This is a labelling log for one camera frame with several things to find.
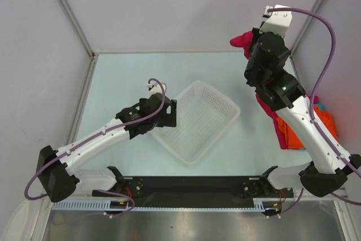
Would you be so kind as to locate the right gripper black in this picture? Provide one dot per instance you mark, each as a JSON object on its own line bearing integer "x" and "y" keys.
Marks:
{"x": 257, "y": 34}

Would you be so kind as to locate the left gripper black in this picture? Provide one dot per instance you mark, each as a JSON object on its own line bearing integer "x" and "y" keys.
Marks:
{"x": 170, "y": 117}

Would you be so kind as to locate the white perforated plastic basket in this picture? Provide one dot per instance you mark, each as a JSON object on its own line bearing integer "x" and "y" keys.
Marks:
{"x": 204, "y": 114}

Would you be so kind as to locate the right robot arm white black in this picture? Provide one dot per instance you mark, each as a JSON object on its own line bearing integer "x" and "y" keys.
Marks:
{"x": 330, "y": 163}

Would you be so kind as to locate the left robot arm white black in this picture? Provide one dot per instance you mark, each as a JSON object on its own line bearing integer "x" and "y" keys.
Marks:
{"x": 60, "y": 171}

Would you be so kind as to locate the folded magenta t shirt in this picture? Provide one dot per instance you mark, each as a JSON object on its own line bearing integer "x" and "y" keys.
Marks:
{"x": 314, "y": 100}

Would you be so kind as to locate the folded teal t shirt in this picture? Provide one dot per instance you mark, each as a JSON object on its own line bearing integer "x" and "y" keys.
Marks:
{"x": 320, "y": 115}

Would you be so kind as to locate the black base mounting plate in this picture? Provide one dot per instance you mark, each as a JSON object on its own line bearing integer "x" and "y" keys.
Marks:
{"x": 198, "y": 191}

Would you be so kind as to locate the folded orange t shirt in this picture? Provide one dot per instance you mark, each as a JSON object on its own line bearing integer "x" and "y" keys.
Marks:
{"x": 300, "y": 131}

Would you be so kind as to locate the white slotted cable duct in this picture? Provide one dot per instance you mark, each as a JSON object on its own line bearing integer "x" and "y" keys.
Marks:
{"x": 105, "y": 205}

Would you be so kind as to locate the aluminium extrusion rail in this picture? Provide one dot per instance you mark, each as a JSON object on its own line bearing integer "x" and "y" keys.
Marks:
{"x": 320, "y": 185}

